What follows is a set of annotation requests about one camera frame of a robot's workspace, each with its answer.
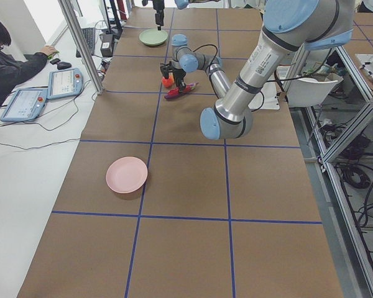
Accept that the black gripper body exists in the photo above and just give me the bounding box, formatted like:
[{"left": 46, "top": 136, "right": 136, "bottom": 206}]
[
  {"left": 150, "top": 0, "right": 165, "bottom": 25},
  {"left": 160, "top": 62, "right": 185, "bottom": 81}
]

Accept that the black keyboard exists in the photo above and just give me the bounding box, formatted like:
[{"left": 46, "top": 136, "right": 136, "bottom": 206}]
[{"left": 81, "top": 27, "right": 96, "bottom": 55}]

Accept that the aluminium frame post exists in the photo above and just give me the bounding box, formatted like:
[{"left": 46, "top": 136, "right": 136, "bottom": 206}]
[{"left": 58, "top": 0, "right": 104, "bottom": 95}]

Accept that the purple eggplant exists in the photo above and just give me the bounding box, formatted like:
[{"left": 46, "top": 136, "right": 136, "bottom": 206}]
[{"left": 183, "top": 82, "right": 199, "bottom": 93}]

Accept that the black computer mouse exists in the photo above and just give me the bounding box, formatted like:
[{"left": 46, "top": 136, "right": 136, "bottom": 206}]
[{"left": 57, "top": 61, "right": 72, "bottom": 70}]

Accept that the blue teach pendant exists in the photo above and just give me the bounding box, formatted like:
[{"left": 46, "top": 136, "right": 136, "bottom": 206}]
[
  {"left": 47, "top": 68, "right": 83, "bottom": 100},
  {"left": 0, "top": 88, "right": 47, "bottom": 122}
]

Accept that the black power adapter box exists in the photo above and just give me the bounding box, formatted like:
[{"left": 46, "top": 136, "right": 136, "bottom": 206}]
[{"left": 100, "top": 34, "right": 114, "bottom": 57}]

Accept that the far blue teach pendant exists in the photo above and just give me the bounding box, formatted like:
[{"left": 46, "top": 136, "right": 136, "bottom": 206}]
[{"left": 47, "top": 68, "right": 83, "bottom": 100}]

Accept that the person in dark jacket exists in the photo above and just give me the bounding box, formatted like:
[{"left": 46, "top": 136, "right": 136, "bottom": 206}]
[{"left": 0, "top": 22, "right": 57, "bottom": 107}]

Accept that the white chair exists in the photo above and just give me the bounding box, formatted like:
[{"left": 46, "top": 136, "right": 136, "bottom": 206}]
[{"left": 287, "top": 73, "right": 343, "bottom": 107}]

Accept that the pink plate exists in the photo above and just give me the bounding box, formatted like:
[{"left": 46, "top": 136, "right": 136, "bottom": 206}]
[{"left": 106, "top": 156, "right": 148, "bottom": 194}]

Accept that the red chili pepper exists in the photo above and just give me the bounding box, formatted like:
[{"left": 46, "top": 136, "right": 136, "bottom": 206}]
[{"left": 164, "top": 86, "right": 191, "bottom": 101}]

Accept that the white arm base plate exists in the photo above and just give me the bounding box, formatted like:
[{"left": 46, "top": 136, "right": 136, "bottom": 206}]
[{"left": 248, "top": 82, "right": 280, "bottom": 110}]

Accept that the red pomegranate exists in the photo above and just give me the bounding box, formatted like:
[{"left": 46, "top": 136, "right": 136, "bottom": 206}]
[{"left": 161, "top": 73, "right": 175, "bottom": 89}]

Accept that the near blue teach pendant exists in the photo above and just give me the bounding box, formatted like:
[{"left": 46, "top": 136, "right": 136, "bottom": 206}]
[{"left": 0, "top": 88, "right": 47, "bottom": 122}]

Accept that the light green plate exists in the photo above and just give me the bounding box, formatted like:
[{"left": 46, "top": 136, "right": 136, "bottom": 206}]
[{"left": 139, "top": 29, "right": 168, "bottom": 47}]

